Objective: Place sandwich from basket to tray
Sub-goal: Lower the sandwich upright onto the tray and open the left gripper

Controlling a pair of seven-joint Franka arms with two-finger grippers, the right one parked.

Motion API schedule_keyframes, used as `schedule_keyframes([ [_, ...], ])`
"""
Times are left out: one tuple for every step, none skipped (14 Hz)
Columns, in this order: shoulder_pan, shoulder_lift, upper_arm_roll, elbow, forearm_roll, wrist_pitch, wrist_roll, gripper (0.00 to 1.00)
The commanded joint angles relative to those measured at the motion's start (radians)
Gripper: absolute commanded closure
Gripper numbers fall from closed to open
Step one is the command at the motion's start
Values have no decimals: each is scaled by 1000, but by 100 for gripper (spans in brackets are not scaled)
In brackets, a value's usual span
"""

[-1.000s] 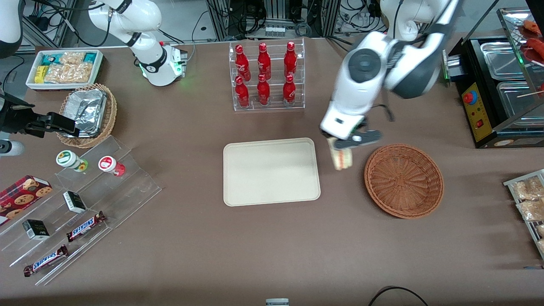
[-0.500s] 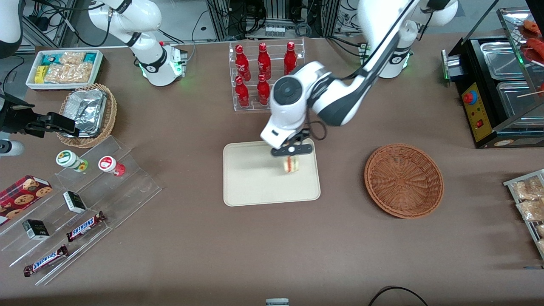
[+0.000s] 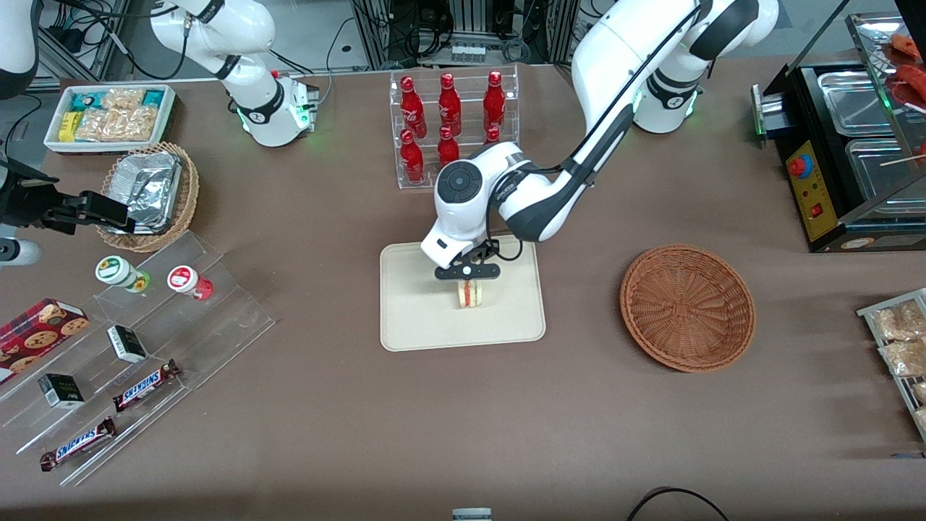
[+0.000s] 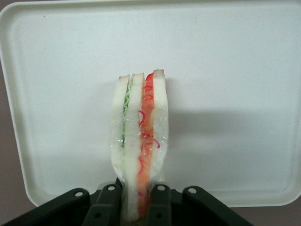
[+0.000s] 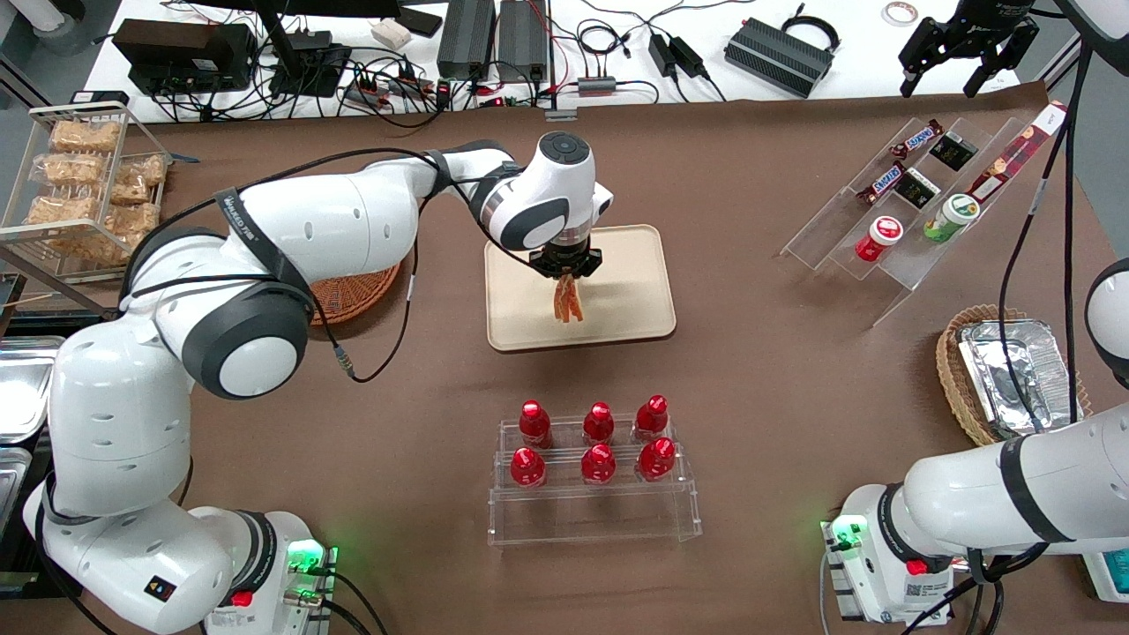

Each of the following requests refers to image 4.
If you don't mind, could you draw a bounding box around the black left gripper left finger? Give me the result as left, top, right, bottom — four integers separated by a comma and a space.
85, 183, 123, 226

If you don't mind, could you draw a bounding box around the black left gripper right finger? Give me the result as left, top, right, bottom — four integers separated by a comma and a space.
145, 183, 173, 226

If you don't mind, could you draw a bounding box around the triangular sandwich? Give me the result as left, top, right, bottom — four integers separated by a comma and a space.
108, 68, 170, 223

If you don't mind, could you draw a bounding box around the cream rectangular plastic tray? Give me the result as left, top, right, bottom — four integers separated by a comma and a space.
0, 1, 301, 208

